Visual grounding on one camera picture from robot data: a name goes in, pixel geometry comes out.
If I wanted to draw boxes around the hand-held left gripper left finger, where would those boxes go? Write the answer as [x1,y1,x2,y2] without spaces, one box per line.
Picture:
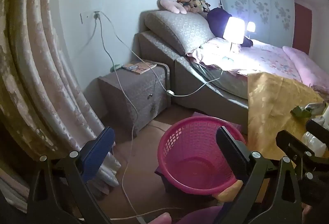
[26,126,116,224]

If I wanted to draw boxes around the green snack wrapper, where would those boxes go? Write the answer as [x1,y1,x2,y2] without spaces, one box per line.
[290,105,313,119]

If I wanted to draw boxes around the grey headboard cushion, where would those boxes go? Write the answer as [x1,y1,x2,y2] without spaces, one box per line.
[144,10,215,56]

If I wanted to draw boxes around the person's left hand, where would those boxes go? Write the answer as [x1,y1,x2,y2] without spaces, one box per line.
[154,212,171,224]

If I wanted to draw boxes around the grey fabric nightstand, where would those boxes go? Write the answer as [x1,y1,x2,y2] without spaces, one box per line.
[98,59,170,141]

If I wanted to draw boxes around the dark purple cloth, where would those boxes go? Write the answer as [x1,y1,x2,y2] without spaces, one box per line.
[207,7,254,47]

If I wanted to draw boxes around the illustrated book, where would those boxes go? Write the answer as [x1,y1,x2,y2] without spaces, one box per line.
[122,61,157,75]

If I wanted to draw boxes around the beige patterned curtain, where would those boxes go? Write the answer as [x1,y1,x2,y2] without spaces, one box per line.
[0,0,121,194]

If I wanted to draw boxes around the pink plush toy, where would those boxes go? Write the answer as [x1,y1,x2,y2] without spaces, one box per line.
[157,0,187,15]

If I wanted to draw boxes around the brown wooden door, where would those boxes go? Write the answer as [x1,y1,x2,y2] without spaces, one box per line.
[293,0,313,56]

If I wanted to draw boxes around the pink plastic basket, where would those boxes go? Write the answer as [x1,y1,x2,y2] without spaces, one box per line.
[157,116,247,195]

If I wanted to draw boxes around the brown plush toys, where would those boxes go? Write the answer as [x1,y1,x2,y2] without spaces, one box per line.
[176,0,211,14]

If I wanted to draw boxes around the grey upholstered bed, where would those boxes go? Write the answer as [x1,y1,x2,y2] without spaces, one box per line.
[137,10,329,137]

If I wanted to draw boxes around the person's purple pants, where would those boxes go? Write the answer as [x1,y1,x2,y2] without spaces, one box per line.
[180,205,224,224]

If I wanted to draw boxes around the white table lamp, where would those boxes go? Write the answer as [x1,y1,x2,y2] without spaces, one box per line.
[221,17,246,63]

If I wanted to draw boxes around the pink folded quilt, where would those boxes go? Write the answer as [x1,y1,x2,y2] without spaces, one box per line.
[283,46,329,93]

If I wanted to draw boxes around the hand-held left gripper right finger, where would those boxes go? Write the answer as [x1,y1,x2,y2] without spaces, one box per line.
[216,126,303,224]

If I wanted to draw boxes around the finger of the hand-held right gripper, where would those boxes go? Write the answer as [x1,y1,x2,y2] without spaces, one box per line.
[276,130,318,172]
[305,119,329,138]

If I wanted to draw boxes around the white power cable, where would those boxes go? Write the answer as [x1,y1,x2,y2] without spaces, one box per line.
[96,14,182,222]
[98,11,225,97]

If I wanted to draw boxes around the pink floral bed sheet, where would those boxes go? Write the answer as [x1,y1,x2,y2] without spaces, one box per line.
[186,37,302,85]

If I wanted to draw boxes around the clear plastic packaging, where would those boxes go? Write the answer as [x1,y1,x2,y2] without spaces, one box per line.
[301,131,327,158]

